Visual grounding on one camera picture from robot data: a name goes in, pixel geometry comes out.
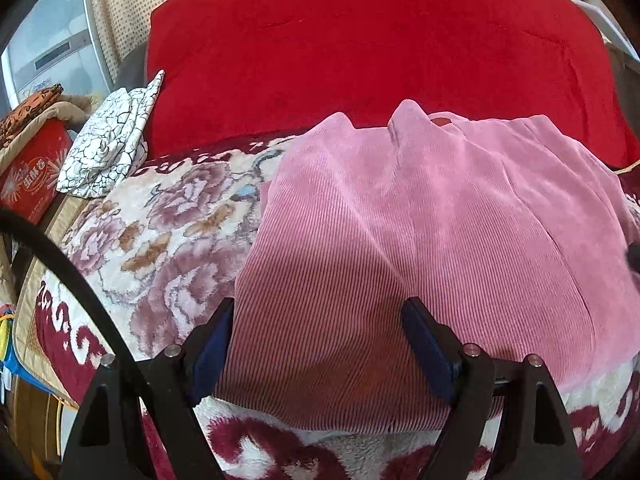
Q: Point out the floral plush blanket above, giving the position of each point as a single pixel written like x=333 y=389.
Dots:
x=165 y=250

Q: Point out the blue yellow toy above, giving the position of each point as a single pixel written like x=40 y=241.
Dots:
x=10 y=350

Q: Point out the beige quilted coat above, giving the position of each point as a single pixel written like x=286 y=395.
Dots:
x=75 y=105

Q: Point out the orange black patterned cloth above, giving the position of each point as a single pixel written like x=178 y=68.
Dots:
x=27 y=107

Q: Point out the white plastic rail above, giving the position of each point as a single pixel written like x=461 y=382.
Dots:
x=600 y=20

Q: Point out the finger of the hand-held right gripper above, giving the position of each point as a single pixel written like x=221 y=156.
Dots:
x=635 y=257

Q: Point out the red cardboard box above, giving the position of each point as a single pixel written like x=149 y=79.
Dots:
x=35 y=170

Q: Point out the red blanket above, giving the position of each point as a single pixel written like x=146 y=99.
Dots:
x=350 y=50

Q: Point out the white black patterned cloth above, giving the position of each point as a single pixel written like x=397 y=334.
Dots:
x=110 y=140

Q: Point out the dotted beige curtain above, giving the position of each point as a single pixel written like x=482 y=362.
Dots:
x=120 y=0

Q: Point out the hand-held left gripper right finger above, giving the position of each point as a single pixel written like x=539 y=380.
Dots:
x=430 y=355

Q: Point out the dark sofa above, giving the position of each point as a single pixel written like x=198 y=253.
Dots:
x=130 y=67

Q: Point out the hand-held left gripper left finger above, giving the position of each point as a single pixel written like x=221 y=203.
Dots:
x=212 y=355

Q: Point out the wooden bed frame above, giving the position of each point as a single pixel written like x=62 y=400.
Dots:
x=625 y=75

